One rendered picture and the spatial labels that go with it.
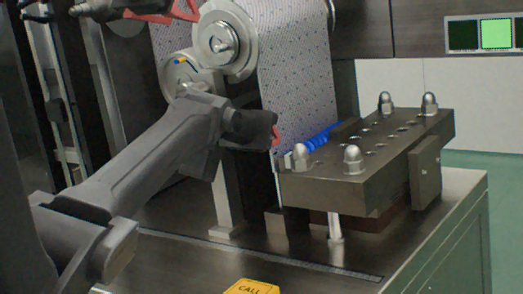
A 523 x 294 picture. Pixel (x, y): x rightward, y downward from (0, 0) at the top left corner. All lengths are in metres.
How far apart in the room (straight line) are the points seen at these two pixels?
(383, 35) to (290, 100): 0.27
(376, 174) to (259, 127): 0.20
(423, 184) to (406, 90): 2.83
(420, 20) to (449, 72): 2.57
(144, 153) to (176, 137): 0.07
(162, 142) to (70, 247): 0.22
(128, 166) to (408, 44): 0.75
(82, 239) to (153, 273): 0.54
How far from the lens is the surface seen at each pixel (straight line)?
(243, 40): 1.07
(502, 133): 3.85
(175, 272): 1.09
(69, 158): 1.34
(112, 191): 0.64
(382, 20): 1.31
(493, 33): 1.23
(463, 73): 3.81
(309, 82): 1.21
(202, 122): 0.84
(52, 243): 0.58
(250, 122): 1.02
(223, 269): 1.07
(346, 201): 1.02
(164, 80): 1.23
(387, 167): 1.06
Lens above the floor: 1.40
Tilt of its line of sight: 18 degrees down
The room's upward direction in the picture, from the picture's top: 9 degrees counter-clockwise
